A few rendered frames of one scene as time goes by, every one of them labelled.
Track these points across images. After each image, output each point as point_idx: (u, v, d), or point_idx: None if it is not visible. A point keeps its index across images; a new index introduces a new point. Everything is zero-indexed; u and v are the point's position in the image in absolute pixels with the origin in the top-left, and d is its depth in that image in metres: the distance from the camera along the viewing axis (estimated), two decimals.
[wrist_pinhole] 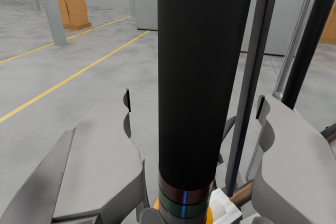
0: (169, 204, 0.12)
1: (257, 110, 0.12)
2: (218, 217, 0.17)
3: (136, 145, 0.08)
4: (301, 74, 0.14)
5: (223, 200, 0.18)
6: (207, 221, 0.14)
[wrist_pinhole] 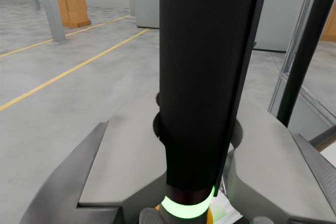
0: (170, 205, 0.12)
1: None
2: (218, 219, 0.17)
3: (163, 145, 0.08)
4: (300, 76, 0.14)
5: (223, 201, 0.18)
6: (207, 222, 0.14)
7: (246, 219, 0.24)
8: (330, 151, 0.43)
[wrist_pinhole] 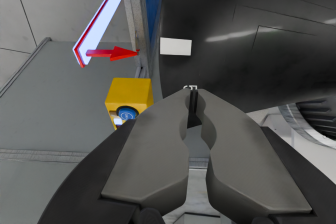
0: None
1: (193, 105, 0.13)
2: None
3: (187, 148, 0.08)
4: None
5: None
6: None
7: None
8: None
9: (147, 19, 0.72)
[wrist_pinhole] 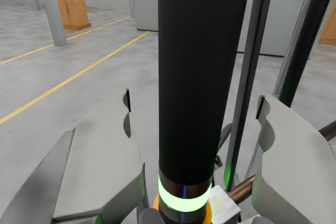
0: (169, 198, 0.12)
1: (257, 110, 0.12)
2: (217, 213, 0.17)
3: (136, 145, 0.08)
4: (298, 73, 0.14)
5: (222, 196, 0.19)
6: (206, 215, 0.14)
7: None
8: None
9: None
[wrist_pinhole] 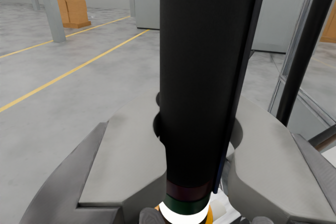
0: (170, 201, 0.12)
1: None
2: (218, 216, 0.17)
3: (163, 145, 0.08)
4: (299, 74, 0.14)
5: (223, 199, 0.18)
6: (207, 219, 0.14)
7: None
8: (327, 156, 0.43)
9: None
